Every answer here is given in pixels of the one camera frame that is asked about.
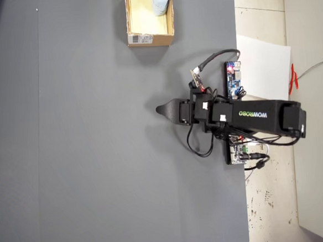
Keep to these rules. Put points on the motor driver circuit board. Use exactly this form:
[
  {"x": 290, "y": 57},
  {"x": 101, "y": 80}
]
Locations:
[{"x": 237, "y": 153}]

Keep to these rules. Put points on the white paper sheet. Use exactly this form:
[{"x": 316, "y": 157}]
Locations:
[{"x": 263, "y": 72}]

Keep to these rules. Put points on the dark grey table mat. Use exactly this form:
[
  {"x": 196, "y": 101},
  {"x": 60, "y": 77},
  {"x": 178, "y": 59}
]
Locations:
[{"x": 111, "y": 157}]

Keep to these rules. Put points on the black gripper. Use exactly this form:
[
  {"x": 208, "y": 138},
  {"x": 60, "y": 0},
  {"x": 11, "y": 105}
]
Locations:
[{"x": 198, "y": 111}]

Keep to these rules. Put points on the black camera circuit board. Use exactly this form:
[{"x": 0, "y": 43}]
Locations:
[{"x": 197, "y": 79}]

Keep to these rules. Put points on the light blue foam block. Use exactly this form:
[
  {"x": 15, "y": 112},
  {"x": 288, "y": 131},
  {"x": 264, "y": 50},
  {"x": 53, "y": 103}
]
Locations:
[{"x": 161, "y": 2}]

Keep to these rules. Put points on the blue controller circuit board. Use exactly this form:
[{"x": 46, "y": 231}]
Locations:
[{"x": 233, "y": 80}]

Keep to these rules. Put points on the open cardboard box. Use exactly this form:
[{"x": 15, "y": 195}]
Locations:
[{"x": 150, "y": 40}]

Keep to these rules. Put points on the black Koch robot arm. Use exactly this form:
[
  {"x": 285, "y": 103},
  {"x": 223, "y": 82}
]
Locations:
[{"x": 261, "y": 115}]

